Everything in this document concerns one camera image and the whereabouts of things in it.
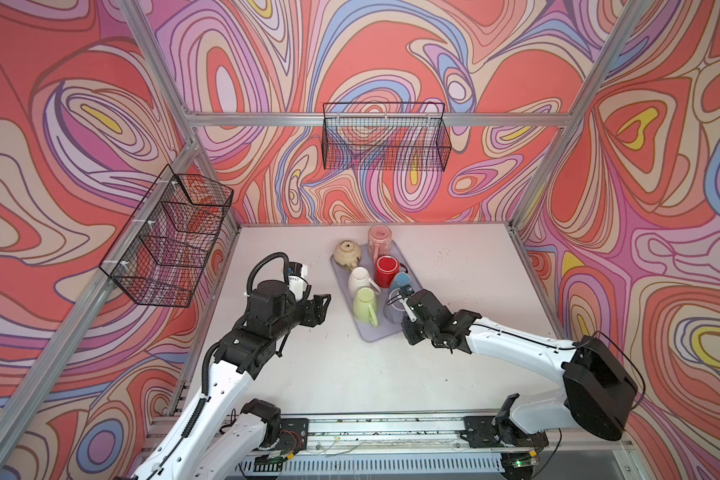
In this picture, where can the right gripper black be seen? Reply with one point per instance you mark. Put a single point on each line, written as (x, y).
(412, 338)

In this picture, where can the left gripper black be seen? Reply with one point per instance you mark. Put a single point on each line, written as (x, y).
(313, 314)

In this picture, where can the lavender mug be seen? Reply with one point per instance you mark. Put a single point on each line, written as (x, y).
(394, 313)

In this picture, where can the blue floral mug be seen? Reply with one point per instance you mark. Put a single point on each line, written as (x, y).
(400, 280)

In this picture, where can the light green mug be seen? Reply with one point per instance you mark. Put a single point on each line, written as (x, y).
(365, 307)

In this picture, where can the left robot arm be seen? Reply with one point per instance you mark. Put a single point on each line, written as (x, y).
(215, 432)

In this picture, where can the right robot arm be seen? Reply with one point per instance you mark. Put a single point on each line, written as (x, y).
(593, 390)

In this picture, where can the red mug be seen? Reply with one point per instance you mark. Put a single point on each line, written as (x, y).
(387, 267)

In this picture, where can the white mug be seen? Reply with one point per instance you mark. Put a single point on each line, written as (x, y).
(360, 278)

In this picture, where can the pink patterned mug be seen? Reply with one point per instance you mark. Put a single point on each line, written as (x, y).
(380, 238)

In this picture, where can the lavender tray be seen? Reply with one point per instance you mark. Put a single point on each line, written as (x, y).
(385, 329)

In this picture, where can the beige ceramic teapot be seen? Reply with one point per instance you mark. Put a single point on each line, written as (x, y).
(347, 254)

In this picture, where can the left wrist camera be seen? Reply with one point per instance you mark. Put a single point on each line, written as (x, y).
(298, 284)

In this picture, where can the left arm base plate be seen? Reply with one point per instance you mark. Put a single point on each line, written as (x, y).
(291, 438)

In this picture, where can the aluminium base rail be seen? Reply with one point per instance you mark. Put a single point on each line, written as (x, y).
(421, 444)

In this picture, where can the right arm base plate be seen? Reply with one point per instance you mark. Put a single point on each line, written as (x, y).
(489, 431)

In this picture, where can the black wire basket left wall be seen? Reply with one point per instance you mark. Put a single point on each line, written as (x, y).
(176, 226)

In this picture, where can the black wire basket wall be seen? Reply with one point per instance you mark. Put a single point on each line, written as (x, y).
(176, 226)
(385, 136)

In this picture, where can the black wire basket back wall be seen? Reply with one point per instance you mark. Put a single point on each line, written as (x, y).
(385, 136)

